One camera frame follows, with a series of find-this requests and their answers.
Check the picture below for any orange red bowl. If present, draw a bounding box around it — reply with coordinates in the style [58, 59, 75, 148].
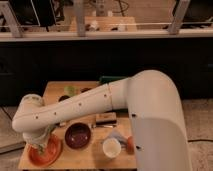
[27, 134, 63, 167]

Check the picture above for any white cup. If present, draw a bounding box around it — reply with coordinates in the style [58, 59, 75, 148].
[102, 138, 121, 159]

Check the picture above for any orange carrot toy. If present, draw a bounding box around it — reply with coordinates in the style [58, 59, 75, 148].
[126, 136, 134, 154]

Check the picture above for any dark round lid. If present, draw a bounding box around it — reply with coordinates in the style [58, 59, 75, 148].
[58, 95, 70, 102]

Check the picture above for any dark maroon bowl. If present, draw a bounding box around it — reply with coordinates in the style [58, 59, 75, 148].
[65, 122, 91, 149]

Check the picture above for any dark green object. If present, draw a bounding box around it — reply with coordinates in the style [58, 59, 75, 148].
[99, 76, 127, 84]

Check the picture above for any silver knife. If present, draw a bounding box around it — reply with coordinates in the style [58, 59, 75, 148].
[91, 124, 116, 128]

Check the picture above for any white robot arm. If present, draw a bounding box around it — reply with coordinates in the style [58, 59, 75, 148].
[12, 70, 192, 171]

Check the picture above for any wooden table board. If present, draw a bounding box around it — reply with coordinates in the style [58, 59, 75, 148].
[18, 81, 136, 171]

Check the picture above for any green cup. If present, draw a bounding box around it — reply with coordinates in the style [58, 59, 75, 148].
[64, 86, 76, 97]

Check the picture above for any green pepper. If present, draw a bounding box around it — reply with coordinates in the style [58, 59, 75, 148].
[38, 145, 46, 155]

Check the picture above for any brown wooden block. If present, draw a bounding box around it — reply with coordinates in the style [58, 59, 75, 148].
[95, 112, 117, 125]

